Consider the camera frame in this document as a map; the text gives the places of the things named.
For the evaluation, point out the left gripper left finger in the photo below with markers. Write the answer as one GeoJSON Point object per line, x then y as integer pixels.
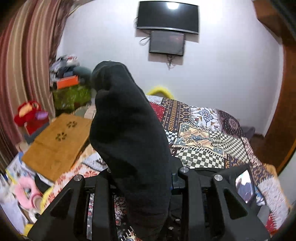
{"type": "Point", "coordinates": [66, 216]}

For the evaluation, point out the orange box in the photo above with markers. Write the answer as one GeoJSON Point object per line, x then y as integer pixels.
{"type": "Point", "coordinates": [67, 82]}

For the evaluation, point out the grey backpack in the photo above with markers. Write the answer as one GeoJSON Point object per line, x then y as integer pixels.
{"type": "Point", "coordinates": [248, 131]}

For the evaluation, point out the large black wall television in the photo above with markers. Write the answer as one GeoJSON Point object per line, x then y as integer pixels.
{"type": "Point", "coordinates": [168, 15]}

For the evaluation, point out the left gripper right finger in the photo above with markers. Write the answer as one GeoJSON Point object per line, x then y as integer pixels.
{"type": "Point", "coordinates": [215, 204]}

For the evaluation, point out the bamboo lap desk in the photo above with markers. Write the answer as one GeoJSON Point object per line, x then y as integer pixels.
{"type": "Point", "coordinates": [57, 147]}

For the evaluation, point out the wooden wardrobe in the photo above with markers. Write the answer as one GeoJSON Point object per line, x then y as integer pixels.
{"type": "Point", "coordinates": [279, 142]}

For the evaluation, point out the pink plush toy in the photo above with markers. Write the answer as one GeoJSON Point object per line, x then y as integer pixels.
{"type": "Point", "coordinates": [27, 193]}

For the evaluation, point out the black zip hoodie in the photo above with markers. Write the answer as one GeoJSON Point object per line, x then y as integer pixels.
{"type": "Point", "coordinates": [129, 137]}

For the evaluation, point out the yellow curved bed rail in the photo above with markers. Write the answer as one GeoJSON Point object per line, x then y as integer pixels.
{"type": "Point", "coordinates": [160, 91]}

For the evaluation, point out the pile of folded clothes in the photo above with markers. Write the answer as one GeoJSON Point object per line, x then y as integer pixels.
{"type": "Point", "coordinates": [63, 64]}

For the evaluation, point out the green patterned storage box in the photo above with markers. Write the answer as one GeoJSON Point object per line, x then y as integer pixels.
{"type": "Point", "coordinates": [71, 98]}

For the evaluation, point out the small black wall monitor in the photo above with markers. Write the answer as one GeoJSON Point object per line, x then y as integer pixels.
{"type": "Point", "coordinates": [166, 42]}

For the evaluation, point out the striped pink curtain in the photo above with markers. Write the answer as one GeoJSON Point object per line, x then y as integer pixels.
{"type": "Point", "coordinates": [30, 34]}

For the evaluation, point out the red plush toy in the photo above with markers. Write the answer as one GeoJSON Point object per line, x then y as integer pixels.
{"type": "Point", "coordinates": [31, 116]}

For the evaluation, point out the patchwork patterned quilt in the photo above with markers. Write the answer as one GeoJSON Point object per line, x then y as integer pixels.
{"type": "Point", "coordinates": [200, 138]}

